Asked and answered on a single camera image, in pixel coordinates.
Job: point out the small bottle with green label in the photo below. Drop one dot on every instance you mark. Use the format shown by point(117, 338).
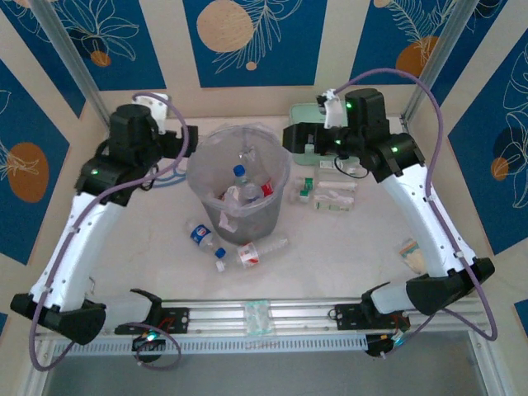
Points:
point(305, 185)

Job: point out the clear bottle with blue label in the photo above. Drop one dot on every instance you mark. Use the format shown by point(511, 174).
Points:
point(201, 233)
point(239, 170)

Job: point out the clear bottle with white label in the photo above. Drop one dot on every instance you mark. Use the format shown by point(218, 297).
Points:
point(336, 185)

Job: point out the clear bottle with green print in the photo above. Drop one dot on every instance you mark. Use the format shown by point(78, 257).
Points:
point(330, 204)

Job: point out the clear bottle red white label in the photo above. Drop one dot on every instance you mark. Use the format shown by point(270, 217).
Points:
point(247, 253)

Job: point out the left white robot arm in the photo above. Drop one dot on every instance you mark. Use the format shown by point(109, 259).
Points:
point(78, 247)

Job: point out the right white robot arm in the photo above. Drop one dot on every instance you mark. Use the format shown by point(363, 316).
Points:
point(429, 222)

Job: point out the clear plastic waste bin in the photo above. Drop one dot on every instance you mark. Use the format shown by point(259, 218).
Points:
point(247, 229)

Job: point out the mint green zip pouch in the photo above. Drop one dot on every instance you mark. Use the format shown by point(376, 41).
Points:
point(301, 113)

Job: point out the clear bottle with red label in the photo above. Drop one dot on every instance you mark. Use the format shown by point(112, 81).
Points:
point(267, 187)

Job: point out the crushed clear plastic bottle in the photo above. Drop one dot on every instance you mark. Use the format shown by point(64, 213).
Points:
point(232, 194)

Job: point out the small clear packet beige contents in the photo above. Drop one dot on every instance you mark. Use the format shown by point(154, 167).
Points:
point(412, 257)

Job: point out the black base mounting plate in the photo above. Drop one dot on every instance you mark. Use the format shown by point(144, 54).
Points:
point(177, 319)
point(350, 317)

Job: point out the clear packet with green print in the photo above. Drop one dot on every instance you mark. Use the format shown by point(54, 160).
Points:
point(258, 319)

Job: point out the small controller board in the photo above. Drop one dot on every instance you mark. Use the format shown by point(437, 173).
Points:
point(379, 344)
point(148, 338)

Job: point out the aluminium frame post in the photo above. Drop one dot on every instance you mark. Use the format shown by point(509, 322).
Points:
point(437, 53)
point(70, 53)

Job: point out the aluminium extrusion rail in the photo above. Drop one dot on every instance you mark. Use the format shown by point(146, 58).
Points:
point(297, 317)

